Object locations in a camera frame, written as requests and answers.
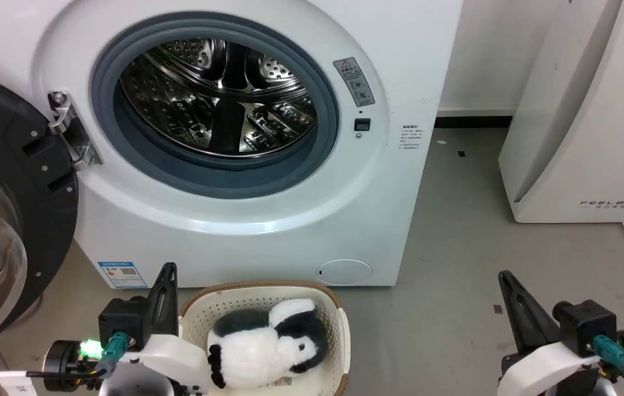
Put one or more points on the black and white plush toy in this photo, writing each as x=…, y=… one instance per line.
x=257, y=346

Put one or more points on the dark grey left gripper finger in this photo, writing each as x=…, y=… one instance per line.
x=171, y=308
x=157, y=311

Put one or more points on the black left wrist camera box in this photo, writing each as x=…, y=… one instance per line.
x=122, y=322

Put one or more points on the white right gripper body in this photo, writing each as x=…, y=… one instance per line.
x=543, y=368

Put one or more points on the blue energy label sticker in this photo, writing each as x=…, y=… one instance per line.
x=122, y=275

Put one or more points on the round drain filter cover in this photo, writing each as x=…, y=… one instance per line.
x=345, y=272

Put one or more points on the metal washing machine door hinge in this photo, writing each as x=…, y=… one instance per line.
x=72, y=132

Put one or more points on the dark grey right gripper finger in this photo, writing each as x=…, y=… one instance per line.
x=535, y=313
x=518, y=324

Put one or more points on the grey rubber door gasket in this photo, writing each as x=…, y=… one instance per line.
x=224, y=175

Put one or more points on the black round washer door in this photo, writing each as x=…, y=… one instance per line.
x=26, y=181

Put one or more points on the white Feelbird appliance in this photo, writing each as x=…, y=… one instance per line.
x=587, y=121

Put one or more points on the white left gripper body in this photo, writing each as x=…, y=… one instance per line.
x=171, y=357

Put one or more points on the black door lock latch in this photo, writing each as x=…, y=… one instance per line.
x=362, y=124

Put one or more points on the cream plastic laundry basket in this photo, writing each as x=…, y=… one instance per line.
x=268, y=294

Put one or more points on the stainless steel washing machine drum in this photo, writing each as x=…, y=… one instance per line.
x=213, y=93

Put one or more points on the grey warning sticker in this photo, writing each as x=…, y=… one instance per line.
x=354, y=81

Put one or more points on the white front-load washing machine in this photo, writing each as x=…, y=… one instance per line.
x=268, y=231

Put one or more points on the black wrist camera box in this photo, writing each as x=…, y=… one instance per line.
x=122, y=322
x=584, y=324

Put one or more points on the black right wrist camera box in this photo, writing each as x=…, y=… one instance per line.
x=584, y=324

